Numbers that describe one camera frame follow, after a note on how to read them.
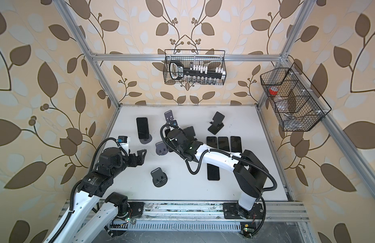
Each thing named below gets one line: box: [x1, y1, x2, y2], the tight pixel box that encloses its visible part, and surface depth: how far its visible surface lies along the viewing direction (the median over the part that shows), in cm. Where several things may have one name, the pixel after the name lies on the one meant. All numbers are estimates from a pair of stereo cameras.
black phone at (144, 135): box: [135, 117, 153, 144], surface depth 96 cm
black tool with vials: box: [169, 59, 227, 85], surface depth 86 cm
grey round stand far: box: [164, 109, 174, 123], surface depth 105 cm
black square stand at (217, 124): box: [207, 111, 225, 136], surface depth 104 cm
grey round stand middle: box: [155, 141, 169, 156], surface depth 93 cm
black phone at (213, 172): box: [206, 163, 220, 181], surface depth 87 cm
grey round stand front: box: [150, 167, 168, 188], surface depth 81 cm
